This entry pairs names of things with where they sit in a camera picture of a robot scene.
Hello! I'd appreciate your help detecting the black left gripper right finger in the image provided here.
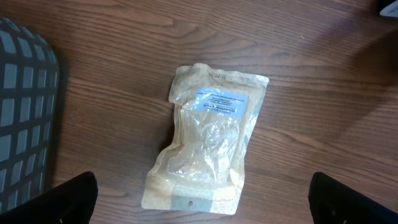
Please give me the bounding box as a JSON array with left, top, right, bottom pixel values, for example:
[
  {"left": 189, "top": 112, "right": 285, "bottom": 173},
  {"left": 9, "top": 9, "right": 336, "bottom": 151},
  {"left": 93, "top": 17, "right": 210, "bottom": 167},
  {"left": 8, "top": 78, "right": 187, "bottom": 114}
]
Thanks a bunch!
[{"left": 308, "top": 172, "right": 397, "bottom": 224}]

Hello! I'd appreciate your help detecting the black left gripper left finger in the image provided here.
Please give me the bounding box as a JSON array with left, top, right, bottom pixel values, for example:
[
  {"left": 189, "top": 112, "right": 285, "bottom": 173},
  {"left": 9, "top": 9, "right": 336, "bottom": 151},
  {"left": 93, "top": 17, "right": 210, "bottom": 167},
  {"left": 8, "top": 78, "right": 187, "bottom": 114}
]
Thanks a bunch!
[{"left": 1, "top": 171, "right": 98, "bottom": 224}]

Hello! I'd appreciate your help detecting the beige vacuum food pouch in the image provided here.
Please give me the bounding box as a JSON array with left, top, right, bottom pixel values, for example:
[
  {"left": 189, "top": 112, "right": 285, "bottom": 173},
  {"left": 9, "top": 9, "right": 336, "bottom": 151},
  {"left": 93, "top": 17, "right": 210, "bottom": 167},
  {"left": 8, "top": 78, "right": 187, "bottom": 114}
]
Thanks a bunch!
[{"left": 141, "top": 63, "right": 269, "bottom": 215}]

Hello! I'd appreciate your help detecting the white barcode scanner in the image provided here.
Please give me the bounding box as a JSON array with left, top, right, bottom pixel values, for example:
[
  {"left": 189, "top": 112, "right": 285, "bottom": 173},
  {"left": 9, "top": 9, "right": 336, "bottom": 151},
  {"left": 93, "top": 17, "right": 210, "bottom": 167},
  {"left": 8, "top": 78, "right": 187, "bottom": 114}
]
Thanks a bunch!
[{"left": 378, "top": 0, "right": 398, "bottom": 18}]

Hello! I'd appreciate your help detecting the grey plastic shopping basket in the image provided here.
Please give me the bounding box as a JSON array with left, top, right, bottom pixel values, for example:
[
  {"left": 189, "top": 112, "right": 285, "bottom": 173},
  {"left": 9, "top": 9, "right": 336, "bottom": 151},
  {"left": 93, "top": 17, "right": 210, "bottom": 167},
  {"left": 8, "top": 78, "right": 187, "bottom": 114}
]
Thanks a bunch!
[{"left": 1, "top": 17, "right": 60, "bottom": 213}]

